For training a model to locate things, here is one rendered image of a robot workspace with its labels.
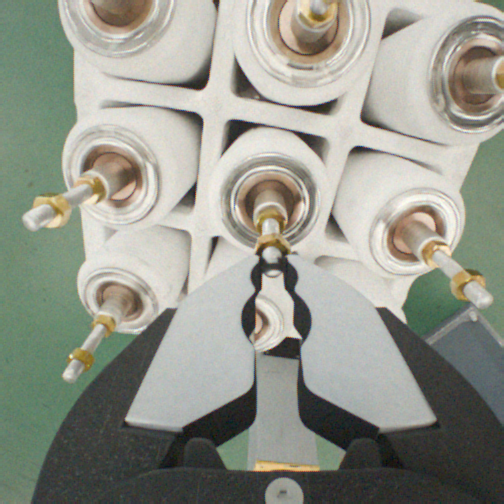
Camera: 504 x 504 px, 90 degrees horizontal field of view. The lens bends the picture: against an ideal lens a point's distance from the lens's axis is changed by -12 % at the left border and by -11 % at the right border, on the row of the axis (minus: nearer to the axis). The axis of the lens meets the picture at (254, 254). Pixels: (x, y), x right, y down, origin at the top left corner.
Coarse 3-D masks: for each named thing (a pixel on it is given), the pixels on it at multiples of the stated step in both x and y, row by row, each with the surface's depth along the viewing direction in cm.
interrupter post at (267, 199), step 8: (264, 192) 20; (272, 192) 20; (256, 200) 20; (264, 200) 18; (272, 200) 18; (280, 200) 19; (256, 208) 18; (264, 208) 18; (280, 208) 18; (256, 216) 18
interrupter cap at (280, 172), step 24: (240, 168) 19; (264, 168) 19; (288, 168) 19; (240, 192) 20; (288, 192) 20; (312, 192) 20; (240, 216) 21; (288, 216) 21; (312, 216) 21; (240, 240) 22; (288, 240) 22
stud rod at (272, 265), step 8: (264, 224) 17; (272, 224) 16; (264, 232) 16; (272, 232) 15; (272, 248) 14; (264, 256) 13; (272, 256) 13; (280, 256) 13; (264, 264) 13; (272, 264) 13; (280, 264) 13; (264, 272) 13; (272, 272) 13; (280, 272) 13
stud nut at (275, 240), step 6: (270, 234) 14; (276, 234) 14; (258, 240) 14; (264, 240) 14; (270, 240) 14; (276, 240) 14; (282, 240) 14; (258, 246) 14; (264, 246) 14; (270, 246) 14; (276, 246) 14; (282, 246) 14; (288, 246) 14; (258, 252) 14; (282, 252) 14; (288, 252) 14
